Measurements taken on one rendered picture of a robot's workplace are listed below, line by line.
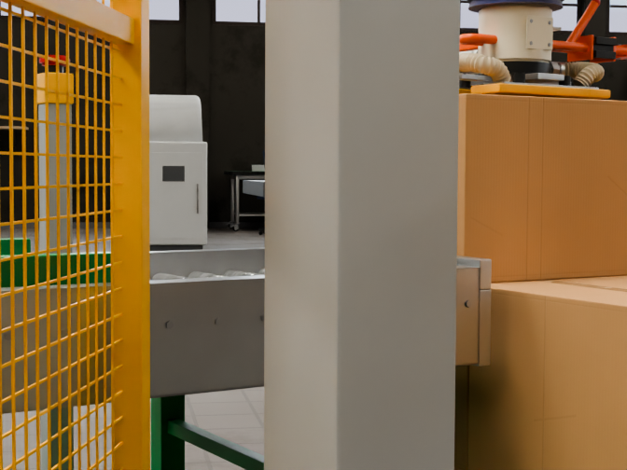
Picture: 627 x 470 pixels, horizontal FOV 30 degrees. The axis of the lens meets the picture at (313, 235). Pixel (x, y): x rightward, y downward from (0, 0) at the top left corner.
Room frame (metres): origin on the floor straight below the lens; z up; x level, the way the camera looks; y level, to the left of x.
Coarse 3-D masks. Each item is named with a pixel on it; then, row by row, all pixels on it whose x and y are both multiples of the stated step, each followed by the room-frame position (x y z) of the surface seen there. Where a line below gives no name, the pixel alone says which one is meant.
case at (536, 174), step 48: (480, 96) 2.47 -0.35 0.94; (528, 96) 2.54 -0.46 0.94; (480, 144) 2.47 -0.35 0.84; (528, 144) 2.53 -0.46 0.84; (576, 144) 2.60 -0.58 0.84; (624, 144) 2.68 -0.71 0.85; (480, 192) 2.47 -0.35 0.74; (528, 192) 2.54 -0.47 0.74; (576, 192) 2.60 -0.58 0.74; (624, 192) 2.68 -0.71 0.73; (480, 240) 2.47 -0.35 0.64; (528, 240) 2.54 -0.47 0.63; (576, 240) 2.61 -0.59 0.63; (624, 240) 2.68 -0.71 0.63
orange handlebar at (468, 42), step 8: (464, 40) 2.68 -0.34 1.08; (472, 40) 2.67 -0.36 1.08; (480, 40) 2.67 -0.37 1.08; (488, 40) 2.68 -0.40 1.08; (496, 40) 2.70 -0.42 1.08; (552, 40) 2.80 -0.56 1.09; (464, 48) 2.84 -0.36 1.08; (472, 48) 2.82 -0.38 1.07; (552, 48) 2.80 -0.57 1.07; (560, 48) 2.81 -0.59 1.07; (568, 48) 2.82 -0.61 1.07; (576, 48) 2.83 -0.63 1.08; (584, 48) 2.84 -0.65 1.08; (616, 48) 2.90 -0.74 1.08; (624, 48) 2.92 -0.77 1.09; (616, 56) 2.94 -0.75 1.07; (624, 56) 2.92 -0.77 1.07
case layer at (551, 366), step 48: (528, 288) 2.37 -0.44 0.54; (576, 288) 2.37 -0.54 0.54; (624, 288) 2.38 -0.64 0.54; (528, 336) 2.29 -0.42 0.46; (576, 336) 2.18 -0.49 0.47; (624, 336) 2.07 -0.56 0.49; (480, 384) 2.41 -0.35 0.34; (528, 384) 2.29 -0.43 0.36; (576, 384) 2.18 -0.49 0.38; (624, 384) 2.07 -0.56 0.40; (480, 432) 2.41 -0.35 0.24; (528, 432) 2.29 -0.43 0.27; (576, 432) 2.17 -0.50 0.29; (624, 432) 2.07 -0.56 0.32
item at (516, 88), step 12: (492, 84) 2.58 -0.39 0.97; (504, 84) 2.56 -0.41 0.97; (516, 84) 2.58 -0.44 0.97; (528, 84) 2.62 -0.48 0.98; (540, 84) 2.64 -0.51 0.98; (564, 84) 2.71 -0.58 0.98; (540, 96) 2.69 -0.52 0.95; (552, 96) 2.68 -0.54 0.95; (564, 96) 2.68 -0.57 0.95; (576, 96) 2.68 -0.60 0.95; (588, 96) 2.70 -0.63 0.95; (600, 96) 2.72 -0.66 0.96
